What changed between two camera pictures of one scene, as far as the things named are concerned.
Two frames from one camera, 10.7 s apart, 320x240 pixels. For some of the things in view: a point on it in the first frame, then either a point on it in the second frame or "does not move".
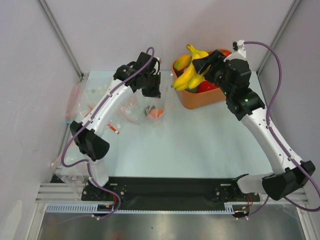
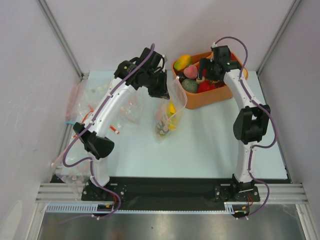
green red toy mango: [153, 111] → [161, 128]
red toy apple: [206, 85] does not move
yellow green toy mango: [182, 62] does not move
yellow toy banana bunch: [190, 79] → [172, 110]
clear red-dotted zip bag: [145, 110] → [167, 111]
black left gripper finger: [153, 86] → [162, 87]
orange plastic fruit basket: [199, 100] does not move
